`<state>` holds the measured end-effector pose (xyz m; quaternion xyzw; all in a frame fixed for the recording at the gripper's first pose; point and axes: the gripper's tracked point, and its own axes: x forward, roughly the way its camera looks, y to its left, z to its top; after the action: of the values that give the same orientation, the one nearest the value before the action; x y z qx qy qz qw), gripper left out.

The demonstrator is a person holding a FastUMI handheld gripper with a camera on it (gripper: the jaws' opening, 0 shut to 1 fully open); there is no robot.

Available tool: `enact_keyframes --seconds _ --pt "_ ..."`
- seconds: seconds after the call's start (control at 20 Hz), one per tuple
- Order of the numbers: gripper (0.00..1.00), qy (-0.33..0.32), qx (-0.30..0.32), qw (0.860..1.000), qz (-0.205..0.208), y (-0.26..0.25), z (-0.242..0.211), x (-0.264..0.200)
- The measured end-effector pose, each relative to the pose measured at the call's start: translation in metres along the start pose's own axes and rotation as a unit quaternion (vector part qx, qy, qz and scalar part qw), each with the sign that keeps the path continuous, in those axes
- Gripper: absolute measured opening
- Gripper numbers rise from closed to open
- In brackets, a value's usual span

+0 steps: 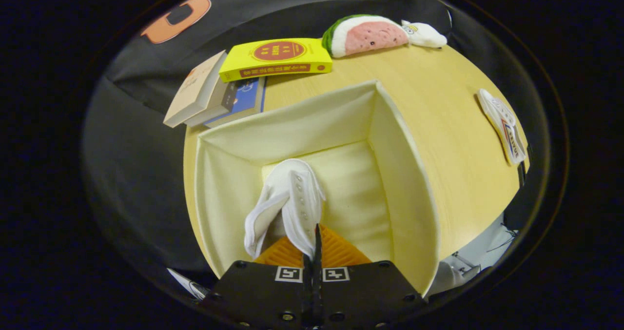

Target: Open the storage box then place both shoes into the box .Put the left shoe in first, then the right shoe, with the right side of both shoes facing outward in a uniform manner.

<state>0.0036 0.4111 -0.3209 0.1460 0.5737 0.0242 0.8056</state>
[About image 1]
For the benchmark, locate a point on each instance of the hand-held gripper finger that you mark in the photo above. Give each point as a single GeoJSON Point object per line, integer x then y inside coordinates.
{"type": "Point", "coordinates": [307, 296]}
{"type": "Point", "coordinates": [318, 291]}

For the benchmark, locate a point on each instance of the white canvas shoe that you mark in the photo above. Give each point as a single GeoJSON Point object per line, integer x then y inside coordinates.
{"type": "Point", "coordinates": [502, 123]}
{"type": "Point", "coordinates": [297, 198]}

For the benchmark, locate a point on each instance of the cream fabric storage box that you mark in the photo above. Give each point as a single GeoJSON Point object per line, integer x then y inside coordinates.
{"type": "Point", "coordinates": [302, 130]}

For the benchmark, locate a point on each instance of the blue book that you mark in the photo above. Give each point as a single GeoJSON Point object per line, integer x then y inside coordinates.
{"type": "Point", "coordinates": [246, 98]}

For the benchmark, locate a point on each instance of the grey book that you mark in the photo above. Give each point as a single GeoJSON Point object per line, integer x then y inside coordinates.
{"type": "Point", "coordinates": [219, 103]}

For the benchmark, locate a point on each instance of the beige book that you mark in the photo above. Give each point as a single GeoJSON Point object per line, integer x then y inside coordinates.
{"type": "Point", "coordinates": [192, 93]}

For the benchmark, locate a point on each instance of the yellow book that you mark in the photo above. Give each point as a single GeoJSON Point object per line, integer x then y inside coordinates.
{"type": "Point", "coordinates": [234, 62]}

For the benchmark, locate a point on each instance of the watermelon slice plush toy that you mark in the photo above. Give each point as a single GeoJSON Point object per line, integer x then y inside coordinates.
{"type": "Point", "coordinates": [375, 37]}

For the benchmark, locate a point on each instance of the white plush toy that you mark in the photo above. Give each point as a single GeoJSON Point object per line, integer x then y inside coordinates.
{"type": "Point", "coordinates": [426, 35]}

